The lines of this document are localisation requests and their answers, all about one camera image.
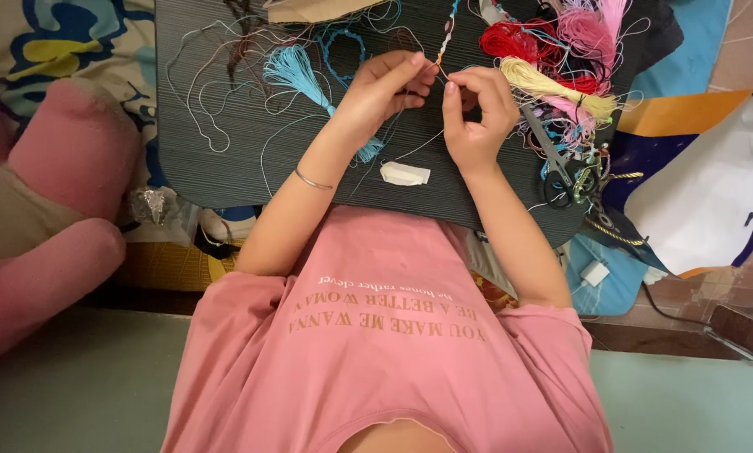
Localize gold twisted rope cord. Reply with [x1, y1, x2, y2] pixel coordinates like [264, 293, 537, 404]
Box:
[585, 170, 649, 247]

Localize white folded paper piece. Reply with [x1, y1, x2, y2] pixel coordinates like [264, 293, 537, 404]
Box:
[379, 160, 433, 187]

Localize black handled scissors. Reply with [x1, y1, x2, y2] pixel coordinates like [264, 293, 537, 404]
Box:
[520, 102, 600, 210]

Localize cream yellow cord bundle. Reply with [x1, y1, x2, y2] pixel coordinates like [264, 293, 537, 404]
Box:
[498, 56, 620, 124]

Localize person's left hand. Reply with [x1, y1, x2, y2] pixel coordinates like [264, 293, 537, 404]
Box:
[332, 50, 440, 153]

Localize person's right hand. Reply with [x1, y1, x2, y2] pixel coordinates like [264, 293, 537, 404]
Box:
[442, 66, 521, 172]

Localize white bag with navy trim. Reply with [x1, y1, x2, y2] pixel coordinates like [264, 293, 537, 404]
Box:
[602, 87, 753, 279]

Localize pink plush toy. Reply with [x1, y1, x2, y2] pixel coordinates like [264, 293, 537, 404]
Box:
[0, 77, 143, 370]

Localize black cable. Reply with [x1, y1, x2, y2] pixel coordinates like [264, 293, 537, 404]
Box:
[639, 282, 753, 367]

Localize blue mat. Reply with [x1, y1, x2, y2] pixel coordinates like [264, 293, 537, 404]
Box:
[565, 0, 735, 317]

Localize white charger plug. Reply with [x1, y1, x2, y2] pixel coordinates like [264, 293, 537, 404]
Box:
[579, 260, 612, 288]

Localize multicoloured braided cord bracelet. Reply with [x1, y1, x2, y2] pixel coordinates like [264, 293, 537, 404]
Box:
[435, 0, 461, 69]

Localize pink thread bundle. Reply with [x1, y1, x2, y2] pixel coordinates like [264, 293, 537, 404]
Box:
[554, 0, 630, 71]

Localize red cord bundle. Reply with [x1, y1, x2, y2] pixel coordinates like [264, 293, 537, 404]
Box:
[478, 19, 605, 96]

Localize crumpled clear plastic wrap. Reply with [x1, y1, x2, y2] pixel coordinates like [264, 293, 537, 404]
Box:
[126, 185, 177, 226]

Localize thin silver bangle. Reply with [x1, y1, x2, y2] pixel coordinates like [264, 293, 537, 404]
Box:
[293, 165, 334, 191]

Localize beige card piece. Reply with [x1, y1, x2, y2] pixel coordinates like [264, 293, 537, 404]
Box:
[265, 0, 386, 25]

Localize loose white thread tangle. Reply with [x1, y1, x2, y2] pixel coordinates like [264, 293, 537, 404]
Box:
[164, 18, 276, 155]

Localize dark grey lap table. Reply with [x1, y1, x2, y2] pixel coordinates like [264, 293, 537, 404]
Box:
[154, 0, 644, 249]

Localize colourful patterned bedsheet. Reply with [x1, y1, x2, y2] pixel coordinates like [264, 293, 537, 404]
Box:
[0, 0, 169, 190]

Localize mixed pink purple thread pile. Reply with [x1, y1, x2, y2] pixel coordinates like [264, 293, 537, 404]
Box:
[527, 93, 604, 158]

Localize brown thread strand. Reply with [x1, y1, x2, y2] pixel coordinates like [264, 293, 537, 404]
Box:
[223, 0, 261, 90]

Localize blue braided bracelet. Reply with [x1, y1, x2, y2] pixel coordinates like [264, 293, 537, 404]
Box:
[320, 28, 369, 87]

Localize light blue thread tassel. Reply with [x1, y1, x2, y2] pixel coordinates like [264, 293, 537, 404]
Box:
[262, 44, 385, 166]

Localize pink printed t-shirt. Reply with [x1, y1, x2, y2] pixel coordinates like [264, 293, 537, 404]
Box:
[160, 205, 615, 453]

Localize black cloth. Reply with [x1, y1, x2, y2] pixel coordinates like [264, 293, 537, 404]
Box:
[618, 0, 685, 73]

